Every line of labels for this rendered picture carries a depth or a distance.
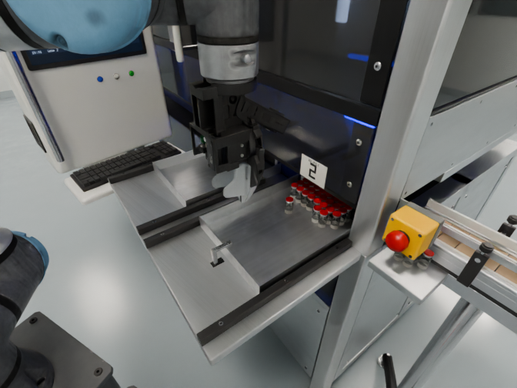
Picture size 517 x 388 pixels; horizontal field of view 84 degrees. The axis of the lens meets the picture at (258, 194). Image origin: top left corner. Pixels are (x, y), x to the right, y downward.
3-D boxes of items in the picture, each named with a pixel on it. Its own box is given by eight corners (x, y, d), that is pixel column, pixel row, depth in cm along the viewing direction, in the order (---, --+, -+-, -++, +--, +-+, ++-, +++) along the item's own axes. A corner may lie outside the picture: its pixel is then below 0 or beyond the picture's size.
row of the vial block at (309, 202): (294, 194, 86) (295, 181, 83) (340, 227, 74) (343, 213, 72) (288, 196, 85) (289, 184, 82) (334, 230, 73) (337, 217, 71)
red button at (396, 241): (391, 237, 58) (397, 222, 56) (410, 249, 56) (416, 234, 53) (380, 245, 57) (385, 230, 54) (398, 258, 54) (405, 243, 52)
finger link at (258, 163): (238, 179, 48) (236, 131, 43) (247, 175, 49) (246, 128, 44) (255, 192, 45) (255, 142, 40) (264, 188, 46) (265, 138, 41)
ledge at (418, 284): (400, 239, 74) (402, 234, 73) (451, 272, 65) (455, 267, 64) (366, 265, 67) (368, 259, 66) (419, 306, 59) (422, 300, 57)
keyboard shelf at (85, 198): (160, 140, 139) (159, 135, 137) (194, 161, 123) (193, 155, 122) (58, 176, 113) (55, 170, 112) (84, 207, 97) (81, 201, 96)
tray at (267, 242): (296, 183, 91) (298, 174, 89) (365, 229, 74) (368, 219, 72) (200, 226, 75) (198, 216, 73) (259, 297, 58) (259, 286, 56)
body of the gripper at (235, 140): (193, 158, 45) (181, 77, 38) (238, 143, 49) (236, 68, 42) (218, 179, 40) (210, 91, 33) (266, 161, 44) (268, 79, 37)
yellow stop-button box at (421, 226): (400, 226, 63) (410, 200, 59) (431, 245, 59) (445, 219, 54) (379, 240, 60) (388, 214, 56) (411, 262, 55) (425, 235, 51)
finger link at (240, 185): (219, 211, 49) (215, 164, 43) (248, 199, 51) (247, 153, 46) (229, 221, 47) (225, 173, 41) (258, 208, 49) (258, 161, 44)
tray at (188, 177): (238, 144, 113) (238, 136, 111) (280, 172, 96) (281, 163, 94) (154, 171, 97) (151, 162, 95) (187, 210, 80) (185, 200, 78)
